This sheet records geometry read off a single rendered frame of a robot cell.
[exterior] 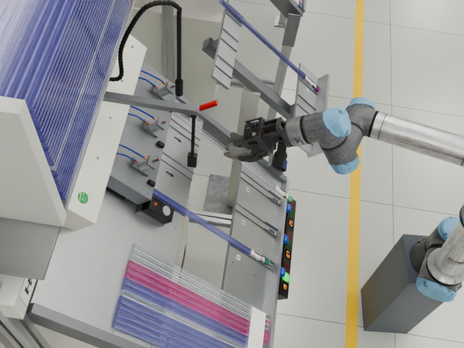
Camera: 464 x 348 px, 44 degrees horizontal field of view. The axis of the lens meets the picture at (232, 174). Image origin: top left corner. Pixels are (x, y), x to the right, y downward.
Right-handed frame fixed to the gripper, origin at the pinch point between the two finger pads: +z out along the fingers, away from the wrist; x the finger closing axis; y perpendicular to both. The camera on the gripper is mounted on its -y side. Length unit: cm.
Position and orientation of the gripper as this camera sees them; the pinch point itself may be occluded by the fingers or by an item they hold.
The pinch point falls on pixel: (229, 152)
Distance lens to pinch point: 161.6
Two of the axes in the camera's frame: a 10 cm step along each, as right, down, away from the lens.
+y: -5.1, -5.1, -6.9
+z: -8.5, 1.7, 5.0
